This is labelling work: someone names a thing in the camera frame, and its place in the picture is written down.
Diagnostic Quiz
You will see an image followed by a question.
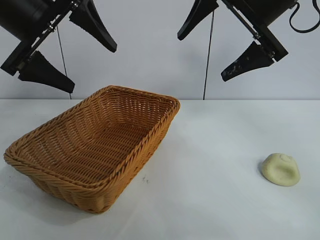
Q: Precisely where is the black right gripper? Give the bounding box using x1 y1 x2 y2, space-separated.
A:
177 0 300 83

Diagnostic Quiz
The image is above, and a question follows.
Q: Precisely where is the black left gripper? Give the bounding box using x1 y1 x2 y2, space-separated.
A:
0 0 118 94

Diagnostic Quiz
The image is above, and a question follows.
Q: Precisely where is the woven wicker basket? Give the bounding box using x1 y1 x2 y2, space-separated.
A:
3 84 181 214

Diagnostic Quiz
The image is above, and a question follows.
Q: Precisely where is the pale egg yolk pastry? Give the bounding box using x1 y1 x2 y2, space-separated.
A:
261 152 301 187

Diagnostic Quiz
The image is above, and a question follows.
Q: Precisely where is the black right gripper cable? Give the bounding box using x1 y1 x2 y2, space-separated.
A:
289 0 320 33

